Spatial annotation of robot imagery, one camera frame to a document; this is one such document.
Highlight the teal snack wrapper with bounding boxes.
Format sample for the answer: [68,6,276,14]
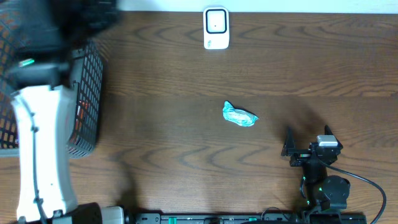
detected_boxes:
[223,101,259,127]

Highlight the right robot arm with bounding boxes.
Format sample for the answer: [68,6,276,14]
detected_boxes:
[281,126,350,223]

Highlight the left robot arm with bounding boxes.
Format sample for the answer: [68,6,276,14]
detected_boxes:
[1,1,131,223]

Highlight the white barcode scanner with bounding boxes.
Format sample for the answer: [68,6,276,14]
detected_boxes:
[203,7,230,50]

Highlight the grey plastic mesh basket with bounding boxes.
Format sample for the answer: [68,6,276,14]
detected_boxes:
[1,8,103,159]

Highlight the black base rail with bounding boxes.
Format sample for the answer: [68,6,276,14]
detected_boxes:
[124,213,367,224]

